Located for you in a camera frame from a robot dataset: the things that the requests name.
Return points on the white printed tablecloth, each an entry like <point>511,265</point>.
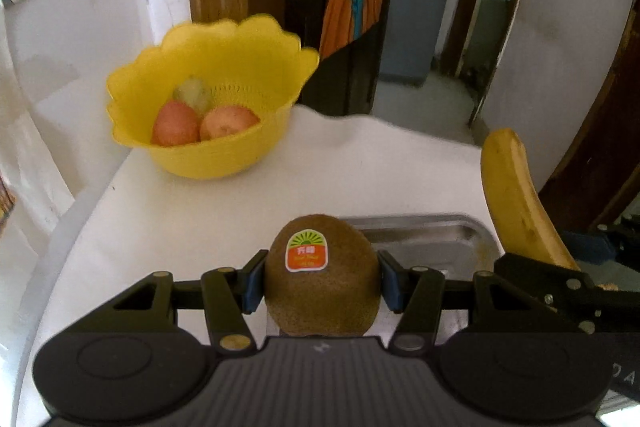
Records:
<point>200,217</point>

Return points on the brown wooden door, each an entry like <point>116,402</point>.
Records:
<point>600,157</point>

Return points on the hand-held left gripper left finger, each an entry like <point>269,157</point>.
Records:
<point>252,287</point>

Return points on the brown kiwi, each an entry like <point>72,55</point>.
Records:
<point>194,94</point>

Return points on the black door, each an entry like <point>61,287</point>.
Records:
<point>310,7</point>

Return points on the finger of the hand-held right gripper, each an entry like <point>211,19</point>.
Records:
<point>587,247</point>
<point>560,292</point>

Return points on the kiwi with orange sticker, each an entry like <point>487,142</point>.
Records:
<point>325,297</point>

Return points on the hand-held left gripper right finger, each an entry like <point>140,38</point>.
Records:
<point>392,284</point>

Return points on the yellow banana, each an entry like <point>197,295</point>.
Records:
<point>515,207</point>

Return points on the yellow plastic bowl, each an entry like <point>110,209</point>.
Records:
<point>210,157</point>

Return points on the wrinkled red apple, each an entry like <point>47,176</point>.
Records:
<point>227,122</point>

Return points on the dark brown doorway frame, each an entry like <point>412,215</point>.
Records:
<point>470,7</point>

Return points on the metal tray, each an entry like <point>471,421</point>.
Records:
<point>440,237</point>

